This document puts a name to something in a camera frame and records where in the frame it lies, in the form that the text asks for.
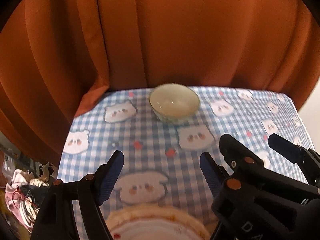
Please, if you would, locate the orange curtain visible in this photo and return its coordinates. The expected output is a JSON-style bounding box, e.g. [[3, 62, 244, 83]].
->
[[1, 0, 319, 164]]

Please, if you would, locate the pile of clothes and bags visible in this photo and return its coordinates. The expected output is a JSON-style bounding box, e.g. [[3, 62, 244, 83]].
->
[[1, 152, 57, 232]]

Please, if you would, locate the white plate with red pattern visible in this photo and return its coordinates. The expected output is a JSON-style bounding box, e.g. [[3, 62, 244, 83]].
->
[[105, 204, 210, 239]]

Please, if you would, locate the blue checked cartoon tablecloth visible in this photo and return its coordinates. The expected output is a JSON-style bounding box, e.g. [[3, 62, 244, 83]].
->
[[58, 87, 313, 232]]

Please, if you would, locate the floral ceramic bowl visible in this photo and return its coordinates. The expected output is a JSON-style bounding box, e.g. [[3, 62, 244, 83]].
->
[[149, 83, 200, 124]]

